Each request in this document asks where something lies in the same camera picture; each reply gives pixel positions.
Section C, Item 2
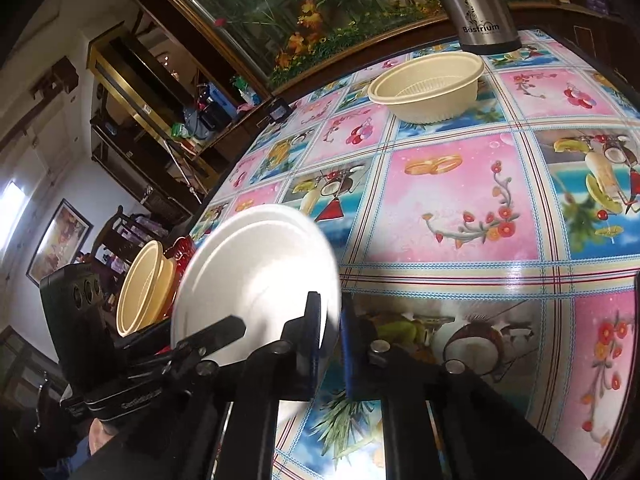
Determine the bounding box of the large beige ribbed bowl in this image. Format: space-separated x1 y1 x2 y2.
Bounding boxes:
367 52 486 125

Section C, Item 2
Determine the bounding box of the red scalloped plastic plate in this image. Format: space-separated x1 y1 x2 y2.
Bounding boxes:
159 236 197 321

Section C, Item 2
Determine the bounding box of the colourful printed tablecloth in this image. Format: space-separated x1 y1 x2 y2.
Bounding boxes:
187 27 640 480

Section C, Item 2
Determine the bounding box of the small beige ribbed bowl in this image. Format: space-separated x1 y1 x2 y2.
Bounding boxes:
116 240 177 338

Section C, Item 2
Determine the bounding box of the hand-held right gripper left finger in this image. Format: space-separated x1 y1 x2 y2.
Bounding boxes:
70 291 326 480

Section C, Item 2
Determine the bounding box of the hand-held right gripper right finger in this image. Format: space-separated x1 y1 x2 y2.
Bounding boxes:
342 305 588 480

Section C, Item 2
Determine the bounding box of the white foam bowl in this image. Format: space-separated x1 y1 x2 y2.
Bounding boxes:
170 204 343 368

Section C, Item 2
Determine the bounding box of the aquarium with artificial plants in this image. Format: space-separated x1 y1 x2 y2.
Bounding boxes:
127 0 556 93

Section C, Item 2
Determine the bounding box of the dark wooden shelf cabinet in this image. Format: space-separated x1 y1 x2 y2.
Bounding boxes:
87 25 281 221

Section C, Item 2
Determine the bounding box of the stainless steel thermos jug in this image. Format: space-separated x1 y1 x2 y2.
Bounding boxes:
415 0 522 55

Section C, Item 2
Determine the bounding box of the wooden chair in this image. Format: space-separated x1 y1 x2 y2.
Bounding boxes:
92 205 151 271

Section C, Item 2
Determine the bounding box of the small black device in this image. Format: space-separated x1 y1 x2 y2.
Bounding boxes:
260 99 293 128

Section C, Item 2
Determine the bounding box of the framed wall picture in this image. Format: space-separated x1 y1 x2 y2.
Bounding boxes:
26 199 94 287

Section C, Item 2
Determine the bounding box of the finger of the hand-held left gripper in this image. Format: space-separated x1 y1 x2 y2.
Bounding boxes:
170 315 247 362

